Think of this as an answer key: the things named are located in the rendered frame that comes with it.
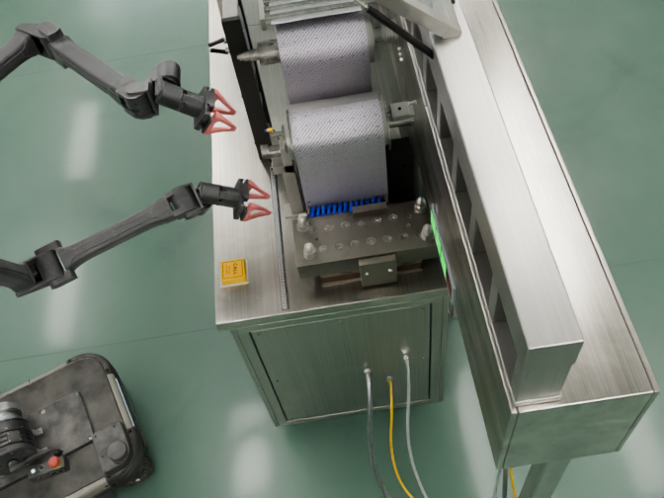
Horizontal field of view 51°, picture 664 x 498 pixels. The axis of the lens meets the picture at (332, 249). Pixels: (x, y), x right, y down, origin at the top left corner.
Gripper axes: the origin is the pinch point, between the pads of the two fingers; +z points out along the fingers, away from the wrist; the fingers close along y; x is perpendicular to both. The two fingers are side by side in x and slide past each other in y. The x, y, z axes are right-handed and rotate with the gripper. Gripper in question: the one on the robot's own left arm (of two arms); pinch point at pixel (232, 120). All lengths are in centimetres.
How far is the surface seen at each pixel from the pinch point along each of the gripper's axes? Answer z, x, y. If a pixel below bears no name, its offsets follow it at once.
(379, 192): 46.2, -0.5, 5.8
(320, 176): 27.5, -2.4, 5.9
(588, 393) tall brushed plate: 40, 44, 88
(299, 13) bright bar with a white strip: 9.1, 21.6, -24.0
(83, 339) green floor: 14, -164, -26
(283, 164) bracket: 20.8, -9.9, -2.0
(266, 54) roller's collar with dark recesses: 7.3, 6.9, -22.5
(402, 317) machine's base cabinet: 65, -21, 31
